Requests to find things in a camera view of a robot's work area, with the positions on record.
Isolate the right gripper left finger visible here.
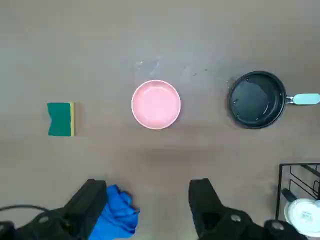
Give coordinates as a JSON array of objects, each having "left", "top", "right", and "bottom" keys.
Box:
[{"left": 0, "top": 178, "right": 108, "bottom": 240}]

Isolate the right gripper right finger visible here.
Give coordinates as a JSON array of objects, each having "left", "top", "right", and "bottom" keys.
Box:
[{"left": 188, "top": 177, "right": 309, "bottom": 240}]

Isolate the green and yellow sponge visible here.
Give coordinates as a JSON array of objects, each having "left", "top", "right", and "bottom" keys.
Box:
[{"left": 46, "top": 101, "right": 76, "bottom": 137}]

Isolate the pink bowl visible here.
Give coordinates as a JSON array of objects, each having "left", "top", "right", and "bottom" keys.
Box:
[{"left": 131, "top": 79, "right": 182, "bottom": 131}]

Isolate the crumpled blue cloth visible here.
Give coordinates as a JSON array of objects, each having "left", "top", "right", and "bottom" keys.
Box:
[{"left": 88, "top": 184, "right": 141, "bottom": 240}]

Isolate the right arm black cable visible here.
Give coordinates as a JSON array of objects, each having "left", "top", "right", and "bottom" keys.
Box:
[{"left": 0, "top": 204, "right": 51, "bottom": 216}]

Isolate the black wire cup rack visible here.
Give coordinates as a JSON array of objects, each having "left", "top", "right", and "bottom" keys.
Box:
[{"left": 275, "top": 162, "right": 320, "bottom": 221}]

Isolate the black pan, pale blue handle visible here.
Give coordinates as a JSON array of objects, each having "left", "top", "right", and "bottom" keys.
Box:
[{"left": 227, "top": 70, "right": 320, "bottom": 130}]

